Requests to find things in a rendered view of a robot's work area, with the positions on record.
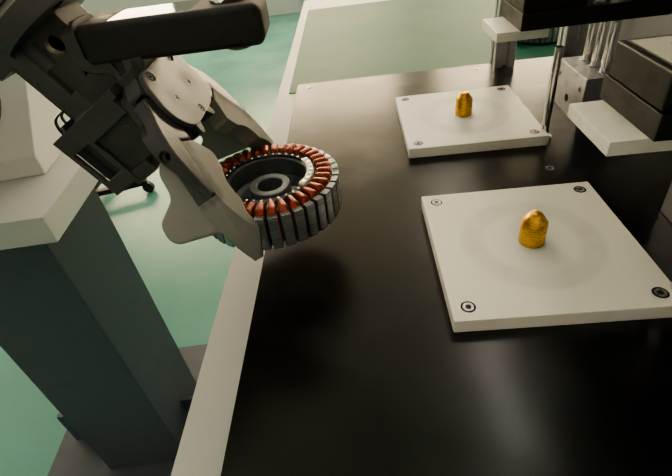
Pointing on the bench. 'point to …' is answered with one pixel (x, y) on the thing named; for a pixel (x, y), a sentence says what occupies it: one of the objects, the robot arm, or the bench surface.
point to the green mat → (400, 37)
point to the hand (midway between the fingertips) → (276, 197)
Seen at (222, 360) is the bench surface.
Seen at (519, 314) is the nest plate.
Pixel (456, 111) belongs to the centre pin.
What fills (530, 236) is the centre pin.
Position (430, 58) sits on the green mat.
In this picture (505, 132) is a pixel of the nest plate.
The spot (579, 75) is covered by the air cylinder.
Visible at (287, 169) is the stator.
